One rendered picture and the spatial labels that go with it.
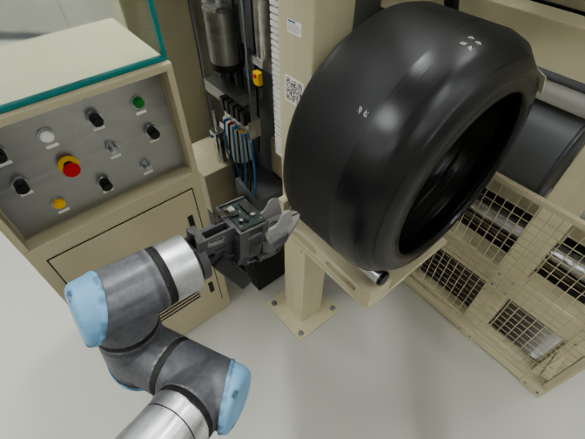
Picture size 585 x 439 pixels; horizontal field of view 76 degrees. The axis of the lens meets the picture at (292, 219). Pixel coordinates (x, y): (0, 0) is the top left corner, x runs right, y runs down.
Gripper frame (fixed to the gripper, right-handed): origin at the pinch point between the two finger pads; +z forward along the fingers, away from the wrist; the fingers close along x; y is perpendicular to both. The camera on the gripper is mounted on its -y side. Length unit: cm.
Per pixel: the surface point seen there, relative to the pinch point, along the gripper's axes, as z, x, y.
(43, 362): -59, 86, -132
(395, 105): 15.7, -3.7, 20.4
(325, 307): 59, 25, -114
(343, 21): 35.0, 27.9, 21.6
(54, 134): -24, 63, -9
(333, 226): 8.7, -3.0, -4.0
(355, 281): 23.5, -4.2, -32.6
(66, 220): -29, 63, -37
